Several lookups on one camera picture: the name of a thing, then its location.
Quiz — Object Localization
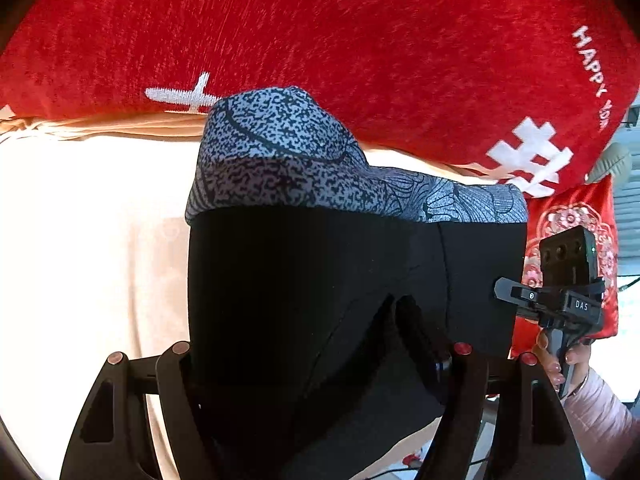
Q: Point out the large red cushion white lettering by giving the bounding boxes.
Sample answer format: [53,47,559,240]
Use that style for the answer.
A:
[1,0,639,197]

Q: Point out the black pants with patterned waistband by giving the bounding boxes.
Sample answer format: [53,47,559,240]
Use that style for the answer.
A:
[186,87,527,479]

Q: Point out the pink sleeved right forearm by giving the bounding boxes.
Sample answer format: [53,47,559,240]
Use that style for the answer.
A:
[561,368,639,479]

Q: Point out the small red embroidered pillow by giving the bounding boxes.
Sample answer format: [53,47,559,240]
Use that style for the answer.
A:
[522,176,618,339]

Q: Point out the right hand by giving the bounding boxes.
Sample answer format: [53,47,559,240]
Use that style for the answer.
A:
[533,332,591,399]

